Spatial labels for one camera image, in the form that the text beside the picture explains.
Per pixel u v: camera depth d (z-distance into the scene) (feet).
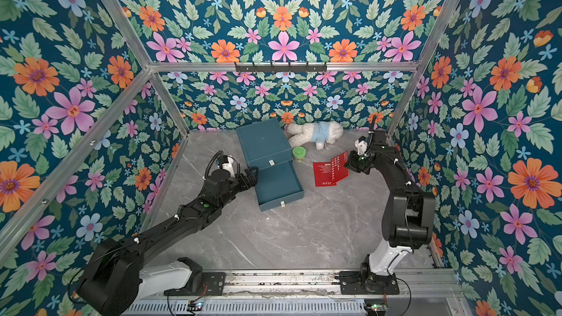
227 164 2.45
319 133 3.53
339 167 3.05
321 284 2.46
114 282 1.33
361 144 2.78
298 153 3.42
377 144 2.35
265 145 2.83
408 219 1.58
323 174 3.41
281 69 3.04
